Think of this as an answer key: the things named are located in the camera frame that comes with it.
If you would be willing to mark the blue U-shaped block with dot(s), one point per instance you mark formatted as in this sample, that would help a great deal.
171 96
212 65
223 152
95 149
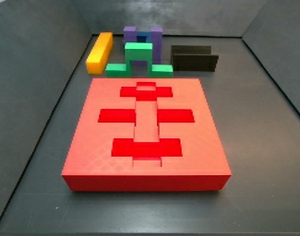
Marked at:
143 36

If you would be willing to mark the yellow long block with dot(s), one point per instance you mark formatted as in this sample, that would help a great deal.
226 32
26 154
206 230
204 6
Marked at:
99 55

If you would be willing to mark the purple U-shaped block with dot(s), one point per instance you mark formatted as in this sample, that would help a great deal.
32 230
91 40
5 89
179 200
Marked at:
156 40

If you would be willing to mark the green arch block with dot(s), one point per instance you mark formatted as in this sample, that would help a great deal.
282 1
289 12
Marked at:
139 51

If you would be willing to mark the red puzzle board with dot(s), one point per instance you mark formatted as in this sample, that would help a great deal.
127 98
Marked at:
146 138

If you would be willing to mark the black angle bracket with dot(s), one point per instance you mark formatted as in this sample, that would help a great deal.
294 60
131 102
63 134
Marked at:
194 58

